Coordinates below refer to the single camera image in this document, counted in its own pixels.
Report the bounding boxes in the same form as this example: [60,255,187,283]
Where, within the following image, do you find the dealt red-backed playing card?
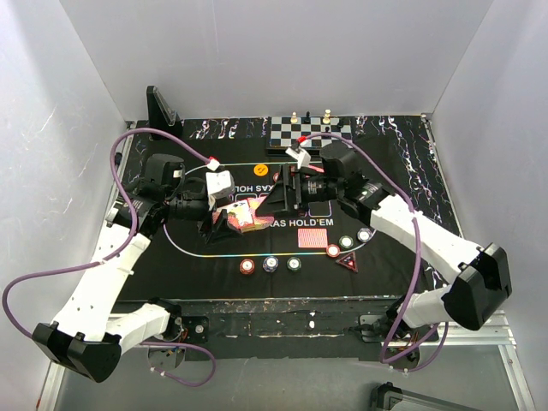
[297,228,329,249]

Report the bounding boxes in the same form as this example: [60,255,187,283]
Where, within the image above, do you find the green chips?
[338,235,354,249]

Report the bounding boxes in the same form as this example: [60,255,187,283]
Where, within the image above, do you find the red chips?
[325,244,341,258]

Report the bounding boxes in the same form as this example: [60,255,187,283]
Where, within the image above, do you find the red poker chip stack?
[239,259,255,275]

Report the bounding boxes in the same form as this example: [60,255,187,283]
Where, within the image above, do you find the black card dealer shoe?
[146,86,183,138]

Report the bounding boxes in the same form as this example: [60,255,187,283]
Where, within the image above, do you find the black white chessboard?
[265,116,352,156]

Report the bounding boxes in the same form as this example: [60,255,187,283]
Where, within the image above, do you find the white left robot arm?
[32,154,274,383]

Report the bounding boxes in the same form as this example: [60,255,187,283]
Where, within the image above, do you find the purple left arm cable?
[2,127,223,387]

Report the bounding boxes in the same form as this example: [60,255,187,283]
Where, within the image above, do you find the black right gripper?
[254,163,343,219]

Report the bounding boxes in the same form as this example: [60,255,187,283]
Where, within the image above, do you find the green poker chip stack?
[287,257,302,272]

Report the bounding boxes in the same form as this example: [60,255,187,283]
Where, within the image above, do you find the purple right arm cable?
[297,131,450,374]

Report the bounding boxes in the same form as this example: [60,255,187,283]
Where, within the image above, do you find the white chess piece right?
[322,109,331,124]

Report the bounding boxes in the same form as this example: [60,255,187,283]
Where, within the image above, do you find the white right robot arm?
[277,141,512,341]

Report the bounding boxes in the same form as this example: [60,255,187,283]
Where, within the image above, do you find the red-backed playing card deck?
[240,198,274,233]

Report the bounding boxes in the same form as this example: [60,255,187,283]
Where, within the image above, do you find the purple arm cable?
[297,131,450,374]
[2,127,223,387]

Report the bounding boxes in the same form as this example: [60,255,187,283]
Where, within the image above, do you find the black case corner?
[370,382,476,411]

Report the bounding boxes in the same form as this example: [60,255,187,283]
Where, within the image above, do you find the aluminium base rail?
[53,308,517,348]

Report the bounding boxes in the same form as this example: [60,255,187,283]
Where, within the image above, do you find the red playing card box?
[212,200,254,230]

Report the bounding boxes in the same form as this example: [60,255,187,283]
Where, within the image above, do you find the black triangular all-in marker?
[336,252,358,272]

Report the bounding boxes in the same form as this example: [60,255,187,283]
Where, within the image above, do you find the black poker table mat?
[111,116,434,301]

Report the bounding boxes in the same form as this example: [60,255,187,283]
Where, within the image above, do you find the yellow big blind button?
[253,164,269,176]

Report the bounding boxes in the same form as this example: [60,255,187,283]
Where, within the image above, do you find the blue poker chip stack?
[262,256,279,273]

